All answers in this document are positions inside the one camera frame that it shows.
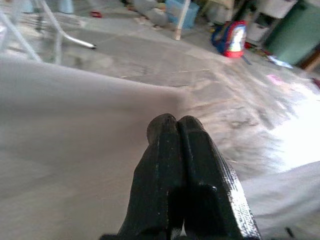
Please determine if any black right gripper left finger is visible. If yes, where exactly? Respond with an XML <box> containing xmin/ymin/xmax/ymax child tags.
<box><xmin>99</xmin><ymin>113</ymin><xmax>187</xmax><ymax>240</ymax></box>

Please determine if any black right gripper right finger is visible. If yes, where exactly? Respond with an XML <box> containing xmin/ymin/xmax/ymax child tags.
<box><xmin>180</xmin><ymin>115</ymin><xmax>262</xmax><ymax>240</ymax></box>

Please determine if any cream white garment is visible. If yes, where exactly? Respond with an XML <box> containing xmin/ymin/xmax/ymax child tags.
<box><xmin>0</xmin><ymin>57</ymin><xmax>320</xmax><ymax>240</ymax></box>

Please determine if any pink paper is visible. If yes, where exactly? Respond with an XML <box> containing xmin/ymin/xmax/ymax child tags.
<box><xmin>265</xmin><ymin>73</ymin><xmax>285</xmax><ymax>85</ymax></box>

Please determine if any white paper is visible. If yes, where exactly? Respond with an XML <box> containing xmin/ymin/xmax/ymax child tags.
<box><xmin>266</xmin><ymin>54</ymin><xmax>294</xmax><ymax>69</ymax></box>

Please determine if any light blue folding table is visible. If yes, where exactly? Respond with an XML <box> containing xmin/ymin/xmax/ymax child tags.
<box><xmin>0</xmin><ymin>0</ymin><xmax>98</xmax><ymax>63</ymax></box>

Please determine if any white high chair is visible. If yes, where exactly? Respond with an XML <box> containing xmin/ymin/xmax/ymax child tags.
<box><xmin>172</xmin><ymin>0</ymin><xmax>192</xmax><ymax>41</ymax></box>

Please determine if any grey cloth bag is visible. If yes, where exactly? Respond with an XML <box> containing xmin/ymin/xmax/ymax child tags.
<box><xmin>132</xmin><ymin>0</ymin><xmax>169</xmax><ymax>28</ymax></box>

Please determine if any white appliance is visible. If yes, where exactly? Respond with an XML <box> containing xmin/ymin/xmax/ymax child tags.
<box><xmin>246</xmin><ymin>11</ymin><xmax>275</xmax><ymax>43</ymax></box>

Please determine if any light blue plastic box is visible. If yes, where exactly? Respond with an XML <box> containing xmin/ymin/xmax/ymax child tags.
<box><xmin>164</xmin><ymin>0</ymin><xmax>201</xmax><ymax>30</ymax></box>

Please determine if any green cabinet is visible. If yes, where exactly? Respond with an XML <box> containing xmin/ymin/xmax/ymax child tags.
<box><xmin>264</xmin><ymin>0</ymin><xmax>320</xmax><ymax>66</ymax></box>

